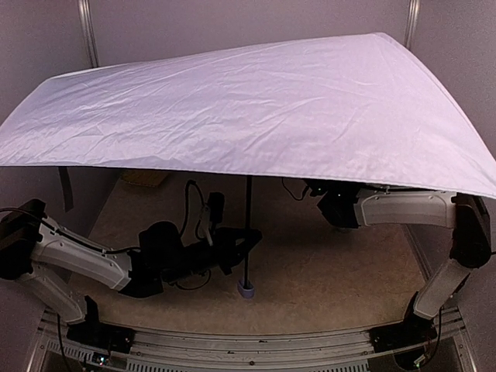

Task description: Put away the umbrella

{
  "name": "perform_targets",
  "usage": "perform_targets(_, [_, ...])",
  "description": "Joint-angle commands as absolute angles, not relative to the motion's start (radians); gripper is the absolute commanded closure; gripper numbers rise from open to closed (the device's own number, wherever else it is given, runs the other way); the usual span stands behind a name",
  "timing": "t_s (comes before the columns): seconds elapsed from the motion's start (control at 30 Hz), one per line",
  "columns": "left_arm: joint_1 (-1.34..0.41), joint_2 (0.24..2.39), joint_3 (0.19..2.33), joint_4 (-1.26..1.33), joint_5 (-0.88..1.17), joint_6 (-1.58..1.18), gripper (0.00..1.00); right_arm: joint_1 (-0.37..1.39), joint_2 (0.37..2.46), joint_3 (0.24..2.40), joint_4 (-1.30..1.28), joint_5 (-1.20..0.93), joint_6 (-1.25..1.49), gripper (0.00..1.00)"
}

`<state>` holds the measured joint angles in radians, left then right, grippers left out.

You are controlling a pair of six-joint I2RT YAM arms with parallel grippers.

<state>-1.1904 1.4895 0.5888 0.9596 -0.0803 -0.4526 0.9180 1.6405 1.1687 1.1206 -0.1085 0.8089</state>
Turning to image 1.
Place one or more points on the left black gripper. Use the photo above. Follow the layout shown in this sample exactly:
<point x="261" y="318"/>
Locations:
<point x="225" y="250"/>

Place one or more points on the lavender folding umbrella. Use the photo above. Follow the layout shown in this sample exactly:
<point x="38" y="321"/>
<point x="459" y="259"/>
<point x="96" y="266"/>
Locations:
<point x="356" y="108"/>

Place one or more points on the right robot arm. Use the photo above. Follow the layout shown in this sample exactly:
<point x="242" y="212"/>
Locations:
<point x="351" y="205"/>

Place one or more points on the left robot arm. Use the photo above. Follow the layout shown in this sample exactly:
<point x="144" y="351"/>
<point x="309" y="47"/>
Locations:
<point x="32" y="243"/>

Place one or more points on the yellow woven mat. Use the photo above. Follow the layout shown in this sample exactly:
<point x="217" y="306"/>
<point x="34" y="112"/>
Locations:
<point x="145" y="178"/>

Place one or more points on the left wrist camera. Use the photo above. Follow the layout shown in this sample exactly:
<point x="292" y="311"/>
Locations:
<point x="211" y="215"/>

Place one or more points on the front aluminium rail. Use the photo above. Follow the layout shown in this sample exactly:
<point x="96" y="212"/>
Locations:
<point x="158" y="350"/>

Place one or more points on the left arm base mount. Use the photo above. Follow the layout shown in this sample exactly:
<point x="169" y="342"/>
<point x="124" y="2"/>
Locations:
<point x="104" y="336"/>

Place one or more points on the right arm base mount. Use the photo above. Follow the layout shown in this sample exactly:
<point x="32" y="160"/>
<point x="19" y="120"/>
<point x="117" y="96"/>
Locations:
<point x="399" y="335"/>

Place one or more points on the left aluminium frame post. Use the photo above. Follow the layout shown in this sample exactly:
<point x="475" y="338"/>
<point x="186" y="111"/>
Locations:
<point x="84" y="10"/>

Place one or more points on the aluminium frame post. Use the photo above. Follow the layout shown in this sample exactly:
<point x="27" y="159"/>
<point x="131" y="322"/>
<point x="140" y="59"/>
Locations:
<point x="84" y="10"/>
<point x="411" y="22"/>

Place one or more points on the right aluminium frame post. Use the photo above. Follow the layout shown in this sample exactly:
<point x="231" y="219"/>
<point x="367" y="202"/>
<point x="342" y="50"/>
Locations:
<point x="411" y="22"/>

